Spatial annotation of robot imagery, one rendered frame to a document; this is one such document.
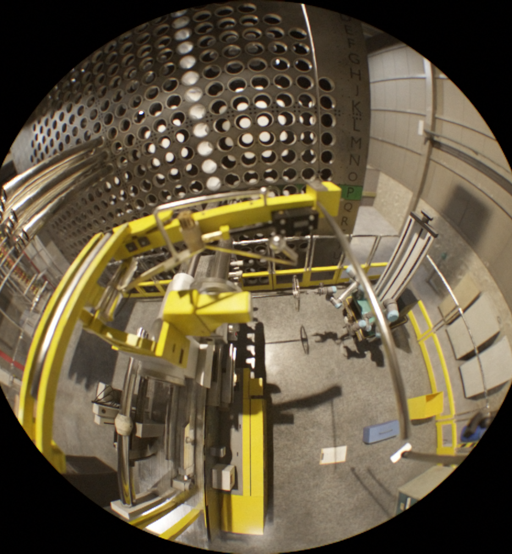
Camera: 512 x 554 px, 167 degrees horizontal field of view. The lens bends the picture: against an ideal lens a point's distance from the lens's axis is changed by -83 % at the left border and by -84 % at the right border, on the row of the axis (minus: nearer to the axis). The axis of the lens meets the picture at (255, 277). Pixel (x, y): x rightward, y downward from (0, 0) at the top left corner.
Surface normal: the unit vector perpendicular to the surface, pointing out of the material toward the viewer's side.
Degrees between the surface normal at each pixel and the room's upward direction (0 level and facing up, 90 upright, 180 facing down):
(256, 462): 0
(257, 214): 90
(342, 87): 90
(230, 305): 0
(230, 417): 0
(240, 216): 90
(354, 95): 90
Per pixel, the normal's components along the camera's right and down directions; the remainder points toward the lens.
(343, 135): 0.00, 0.75
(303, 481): -0.11, -0.65
